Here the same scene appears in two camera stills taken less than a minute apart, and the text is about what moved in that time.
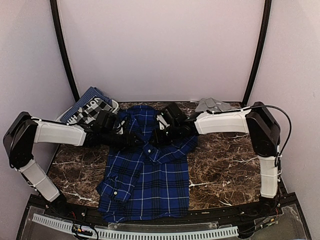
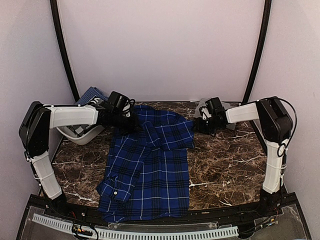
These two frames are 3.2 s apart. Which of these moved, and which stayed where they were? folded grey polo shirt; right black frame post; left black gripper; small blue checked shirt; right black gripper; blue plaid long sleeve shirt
Moved: right black gripper; left black gripper
Stayed: small blue checked shirt; blue plaid long sleeve shirt; right black frame post; folded grey polo shirt
